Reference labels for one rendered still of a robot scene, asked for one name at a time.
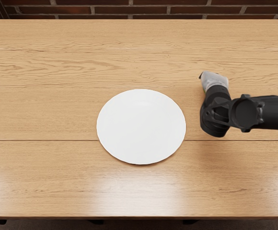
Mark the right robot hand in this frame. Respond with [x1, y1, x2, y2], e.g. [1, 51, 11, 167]
[198, 70, 229, 91]

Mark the white round plate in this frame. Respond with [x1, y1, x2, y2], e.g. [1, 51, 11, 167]
[96, 89, 187, 165]

